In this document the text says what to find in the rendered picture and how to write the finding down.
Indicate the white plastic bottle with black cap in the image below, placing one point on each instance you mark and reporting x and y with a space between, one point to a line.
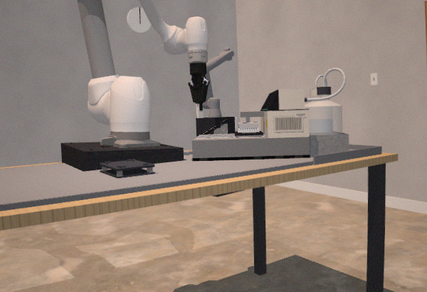
325 116

